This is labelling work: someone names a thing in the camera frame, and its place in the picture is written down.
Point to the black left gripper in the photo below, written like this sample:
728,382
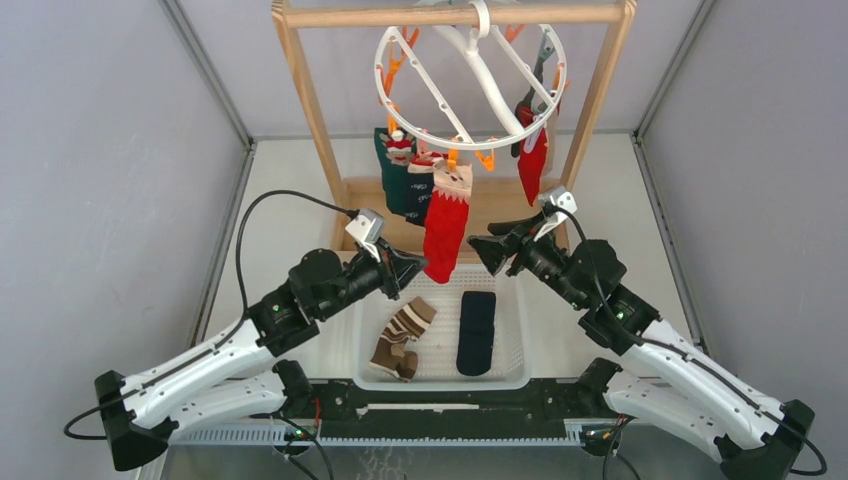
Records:
400,269

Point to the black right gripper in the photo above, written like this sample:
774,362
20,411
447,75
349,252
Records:
510,238

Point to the red sock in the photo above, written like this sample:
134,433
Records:
446,221
532,158

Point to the navy sock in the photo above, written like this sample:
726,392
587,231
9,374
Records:
476,333

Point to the brown striped sock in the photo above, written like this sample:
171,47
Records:
408,324

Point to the dark printed sock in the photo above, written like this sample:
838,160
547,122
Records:
420,184

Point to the white perforated plastic basket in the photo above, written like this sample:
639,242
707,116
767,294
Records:
437,350

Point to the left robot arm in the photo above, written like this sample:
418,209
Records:
141,413

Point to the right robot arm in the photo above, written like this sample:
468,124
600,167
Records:
659,376

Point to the wooden hanger stand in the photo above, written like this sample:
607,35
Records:
471,95

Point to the dark green sock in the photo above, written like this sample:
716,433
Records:
394,153

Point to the black grey sock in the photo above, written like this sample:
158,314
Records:
543,54

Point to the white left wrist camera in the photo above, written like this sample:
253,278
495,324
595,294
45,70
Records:
365,228

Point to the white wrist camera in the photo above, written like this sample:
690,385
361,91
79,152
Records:
557,206
365,228

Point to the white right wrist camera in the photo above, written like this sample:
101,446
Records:
557,206

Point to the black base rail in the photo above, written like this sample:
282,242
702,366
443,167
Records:
540,410

